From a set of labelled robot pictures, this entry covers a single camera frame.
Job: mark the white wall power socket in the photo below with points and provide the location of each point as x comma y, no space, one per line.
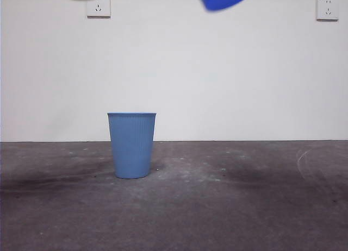
327,9
99,9

